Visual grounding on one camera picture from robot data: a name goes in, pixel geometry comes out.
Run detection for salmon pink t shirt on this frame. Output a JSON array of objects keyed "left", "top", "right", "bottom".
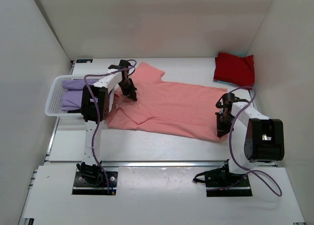
[{"left": 106, "top": 62, "right": 227, "bottom": 142}]

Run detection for white plastic laundry basket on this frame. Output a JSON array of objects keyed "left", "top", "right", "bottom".
[{"left": 44, "top": 74, "right": 108, "bottom": 117}]

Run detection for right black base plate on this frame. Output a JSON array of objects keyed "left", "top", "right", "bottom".
[{"left": 192, "top": 166, "right": 253, "bottom": 197}]

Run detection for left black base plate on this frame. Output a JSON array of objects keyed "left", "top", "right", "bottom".
[{"left": 72, "top": 171, "right": 118, "bottom": 196}]

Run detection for aluminium rail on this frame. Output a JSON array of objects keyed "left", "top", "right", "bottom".
[{"left": 102, "top": 161, "right": 224, "bottom": 168}]

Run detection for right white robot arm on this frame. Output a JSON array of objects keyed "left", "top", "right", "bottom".
[{"left": 215, "top": 92, "right": 285, "bottom": 186}]

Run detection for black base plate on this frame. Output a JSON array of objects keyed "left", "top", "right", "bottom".
[
  {"left": 72, "top": 171, "right": 118, "bottom": 196},
  {"left": 192, "top": 166, "right": 253, "bottom": 197}
]

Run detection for folded teal t shirt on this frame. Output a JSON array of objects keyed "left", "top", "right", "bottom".
[{"left": 213, "top": 80, "right": 230, "bottom": 84}]

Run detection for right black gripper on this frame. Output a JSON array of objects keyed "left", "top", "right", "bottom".
[{"left": 214, "top": 112, "right": 236, "bottom": 138}]

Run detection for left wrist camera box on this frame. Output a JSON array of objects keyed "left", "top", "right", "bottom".
[{"left": 108, "top": 59, "right": 131, "bottom": 70}]

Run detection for lilac t shirt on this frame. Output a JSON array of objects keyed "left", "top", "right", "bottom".
[{"left": 61, "top": 79, "right": 85, "bottom": 111}]

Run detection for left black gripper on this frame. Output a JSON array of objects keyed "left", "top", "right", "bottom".
[{"left": 118, "top": 79, "right": 137, "bottom": 102}]

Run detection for folded red t shirt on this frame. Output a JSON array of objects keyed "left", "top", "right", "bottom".
[{"left": 213, "top": 52, "right": 255, "bottom": 86}]

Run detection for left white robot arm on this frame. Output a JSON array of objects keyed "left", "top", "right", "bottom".
[{"left": 77, "top": 60, "right": 137, "bottom": 185}]

